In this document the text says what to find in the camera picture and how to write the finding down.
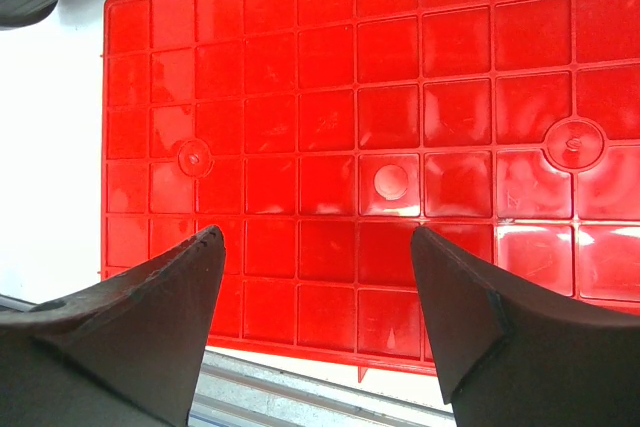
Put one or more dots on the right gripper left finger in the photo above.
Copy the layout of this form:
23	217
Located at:
126	351

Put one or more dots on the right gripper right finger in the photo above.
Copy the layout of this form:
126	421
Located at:
509	352

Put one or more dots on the red plastic tray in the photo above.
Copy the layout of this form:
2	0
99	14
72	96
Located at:
318	134

